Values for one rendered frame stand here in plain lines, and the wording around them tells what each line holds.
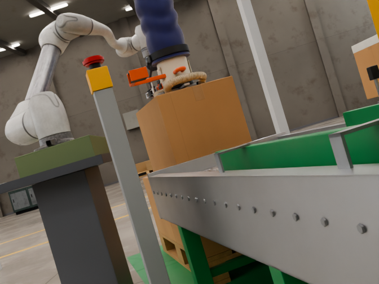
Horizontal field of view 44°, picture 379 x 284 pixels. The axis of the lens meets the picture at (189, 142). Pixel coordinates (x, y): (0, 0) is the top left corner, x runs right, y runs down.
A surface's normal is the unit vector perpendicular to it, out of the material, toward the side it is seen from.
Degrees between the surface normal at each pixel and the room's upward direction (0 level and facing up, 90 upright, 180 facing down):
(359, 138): 90
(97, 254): 90
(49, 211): 90
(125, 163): 90
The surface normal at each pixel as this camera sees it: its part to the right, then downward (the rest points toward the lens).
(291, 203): -0.93, 0.28
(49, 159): -0.06, 0.02
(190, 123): 0.27, -0.08
